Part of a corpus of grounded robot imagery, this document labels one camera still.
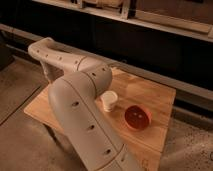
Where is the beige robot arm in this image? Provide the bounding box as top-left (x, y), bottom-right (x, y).
top-left (28, 37), bottom-right (142, 171)

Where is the red ceramic bowl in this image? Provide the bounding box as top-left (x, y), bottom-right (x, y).
top-left (124, 105), bottom-right (152, 131)

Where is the wooden table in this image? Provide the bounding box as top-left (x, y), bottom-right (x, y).
top-left (24, 69), bottom-right (176, 171)

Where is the wooden wall shelf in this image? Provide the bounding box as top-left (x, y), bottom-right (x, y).
top-left (33, 0), bottom-right (213, 43)

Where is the white paper cup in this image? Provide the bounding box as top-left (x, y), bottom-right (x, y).
top-left (101, 91), bottom-right (118, 112)

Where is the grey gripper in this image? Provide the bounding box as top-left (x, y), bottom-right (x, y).
top-left (41, 62), bottom-right (62, 83)

